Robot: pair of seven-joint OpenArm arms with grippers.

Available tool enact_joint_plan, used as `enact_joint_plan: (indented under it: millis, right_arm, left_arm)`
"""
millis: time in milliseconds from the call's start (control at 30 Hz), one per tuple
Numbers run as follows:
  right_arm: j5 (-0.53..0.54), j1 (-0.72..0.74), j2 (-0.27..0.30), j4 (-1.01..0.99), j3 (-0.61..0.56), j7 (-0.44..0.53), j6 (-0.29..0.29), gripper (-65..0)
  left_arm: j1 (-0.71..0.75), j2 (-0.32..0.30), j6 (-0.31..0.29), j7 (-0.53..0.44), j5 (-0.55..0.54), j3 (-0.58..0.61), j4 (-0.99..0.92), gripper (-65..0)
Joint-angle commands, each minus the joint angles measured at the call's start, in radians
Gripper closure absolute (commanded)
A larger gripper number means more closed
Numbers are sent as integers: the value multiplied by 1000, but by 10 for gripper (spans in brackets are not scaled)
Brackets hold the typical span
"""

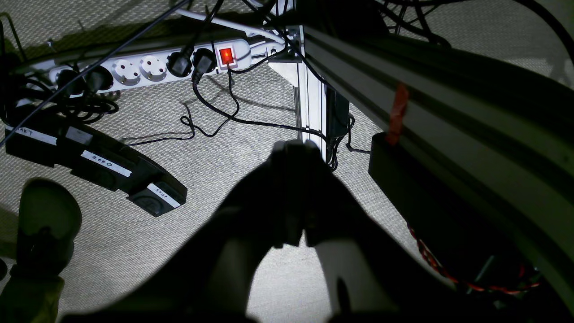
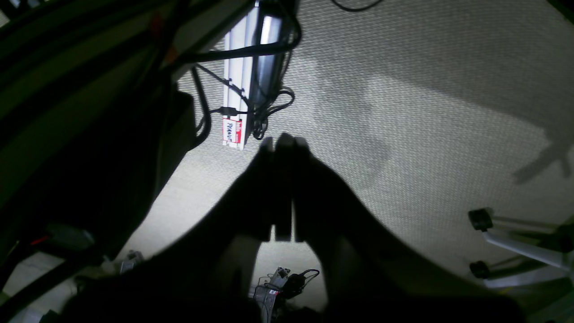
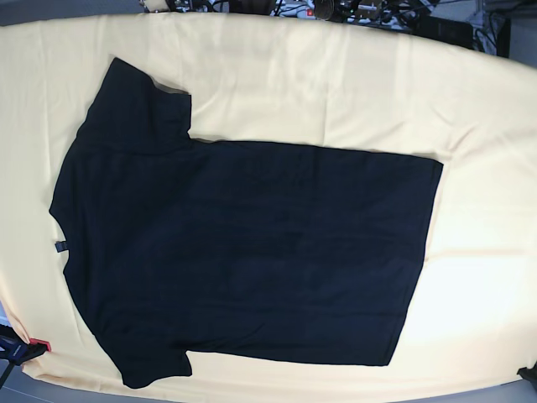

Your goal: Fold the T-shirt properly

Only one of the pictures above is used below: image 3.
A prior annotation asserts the white power strip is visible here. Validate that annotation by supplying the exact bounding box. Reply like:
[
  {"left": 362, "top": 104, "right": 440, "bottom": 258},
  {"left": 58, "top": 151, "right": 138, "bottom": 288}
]
[{"left": 269, "top": 1, "right": 315, "bottom": 20}]

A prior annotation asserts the black T-shirt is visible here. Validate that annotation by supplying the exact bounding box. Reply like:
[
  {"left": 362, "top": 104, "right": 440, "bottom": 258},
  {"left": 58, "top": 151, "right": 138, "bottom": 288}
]
[{"left": 50, "top": 59, "right": 443, "bottom": 389}]

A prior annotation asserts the red and black table clamp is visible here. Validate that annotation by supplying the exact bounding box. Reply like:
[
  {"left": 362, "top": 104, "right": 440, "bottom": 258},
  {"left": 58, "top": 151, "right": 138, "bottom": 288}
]
[{"left": 1, "top": 325, "right": 51, "bottom": 365}]

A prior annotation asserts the black box on floor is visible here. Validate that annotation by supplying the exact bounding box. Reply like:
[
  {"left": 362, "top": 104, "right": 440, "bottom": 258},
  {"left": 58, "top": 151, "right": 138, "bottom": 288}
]
[{"left": 414, "top": 16, "right": 473, "bottom": 49}]

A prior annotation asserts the black clamp at right corner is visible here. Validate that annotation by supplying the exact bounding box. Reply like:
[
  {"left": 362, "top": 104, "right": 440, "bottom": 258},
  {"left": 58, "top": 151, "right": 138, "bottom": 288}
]
[{"left": 517, "top": 364, "right": 537, "bottom": 385}]

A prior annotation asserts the yellow tablecloth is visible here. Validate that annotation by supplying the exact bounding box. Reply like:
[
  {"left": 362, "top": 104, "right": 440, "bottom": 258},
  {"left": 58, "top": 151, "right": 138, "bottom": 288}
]
[{"left": 1, "top": 13, "right": 536, "bottom": 402}]

